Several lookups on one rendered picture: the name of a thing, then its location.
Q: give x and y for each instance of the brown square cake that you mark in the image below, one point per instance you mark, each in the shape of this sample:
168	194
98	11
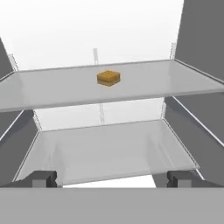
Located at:
108	77

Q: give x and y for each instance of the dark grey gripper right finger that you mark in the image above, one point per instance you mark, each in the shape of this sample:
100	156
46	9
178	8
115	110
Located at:
180	177

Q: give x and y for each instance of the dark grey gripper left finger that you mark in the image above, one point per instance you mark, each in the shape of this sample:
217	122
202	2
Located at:
43	177

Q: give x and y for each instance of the glass fridge shelf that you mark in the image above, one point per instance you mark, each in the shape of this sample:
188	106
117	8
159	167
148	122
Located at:
87	84
108	148

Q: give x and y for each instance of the white fridge interior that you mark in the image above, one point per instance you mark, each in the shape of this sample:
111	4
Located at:
87	32

